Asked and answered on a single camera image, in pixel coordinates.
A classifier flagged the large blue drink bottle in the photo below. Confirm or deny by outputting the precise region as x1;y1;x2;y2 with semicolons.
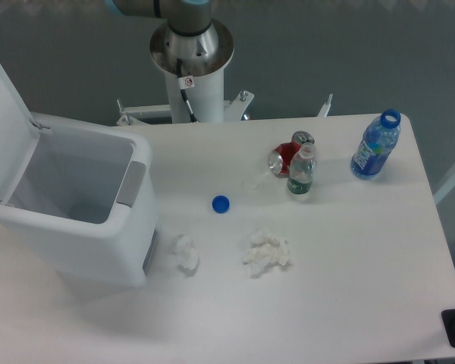
350;108;401;180

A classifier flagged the white trash can lid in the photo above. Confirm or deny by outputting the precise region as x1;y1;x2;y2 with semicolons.
0;64;39;202

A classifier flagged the large crumpled white tissue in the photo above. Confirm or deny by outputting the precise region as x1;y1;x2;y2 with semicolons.
242;228;293;279

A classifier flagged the crushed red soda can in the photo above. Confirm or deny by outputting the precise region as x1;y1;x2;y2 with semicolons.
267;130;315;177

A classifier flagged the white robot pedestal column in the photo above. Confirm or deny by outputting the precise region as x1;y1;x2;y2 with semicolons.
150;19;234;124

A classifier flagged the white plastic trash can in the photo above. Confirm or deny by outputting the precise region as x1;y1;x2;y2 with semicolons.
0;114;158;287

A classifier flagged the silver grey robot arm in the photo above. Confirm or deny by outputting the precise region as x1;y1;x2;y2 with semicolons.
104;0;212;36

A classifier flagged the blue bottle cap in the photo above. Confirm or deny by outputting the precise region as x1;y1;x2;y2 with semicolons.
212;195;231;214

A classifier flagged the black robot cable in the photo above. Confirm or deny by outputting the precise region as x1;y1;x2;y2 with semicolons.
175;57;199;124

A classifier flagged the small clear green-label bottle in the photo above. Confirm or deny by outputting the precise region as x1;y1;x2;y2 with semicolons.
287;142;316;195

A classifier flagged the clear white bottle cap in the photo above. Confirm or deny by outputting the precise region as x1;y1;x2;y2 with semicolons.
241;179;259;190

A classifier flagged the small crumpled white tissue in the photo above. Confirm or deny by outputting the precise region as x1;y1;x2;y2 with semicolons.
171;234;199;274

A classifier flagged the white metal base frame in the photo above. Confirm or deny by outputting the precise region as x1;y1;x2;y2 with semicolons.
115;89;334;126

